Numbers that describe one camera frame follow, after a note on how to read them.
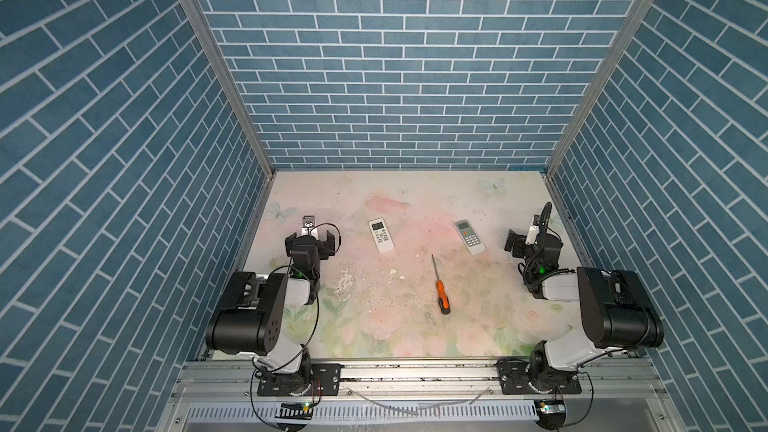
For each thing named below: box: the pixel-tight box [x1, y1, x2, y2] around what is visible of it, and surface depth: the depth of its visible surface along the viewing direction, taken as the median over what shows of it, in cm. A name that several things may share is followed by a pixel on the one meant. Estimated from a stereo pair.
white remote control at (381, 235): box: [368, 217, 395, 254], surface depth 101 cm
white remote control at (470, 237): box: [453, 219, 486, 255], surface depth 101 cm
